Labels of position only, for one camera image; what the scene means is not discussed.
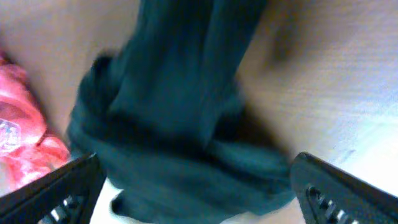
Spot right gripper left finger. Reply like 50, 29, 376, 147
1, 154, 106, 224

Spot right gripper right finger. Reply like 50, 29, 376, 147
290, 152, 397, 224

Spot black t-shirt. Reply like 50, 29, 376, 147
67, 0, 294, 224

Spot crumpled red t-shirt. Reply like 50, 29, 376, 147
1, 52, 70, 193

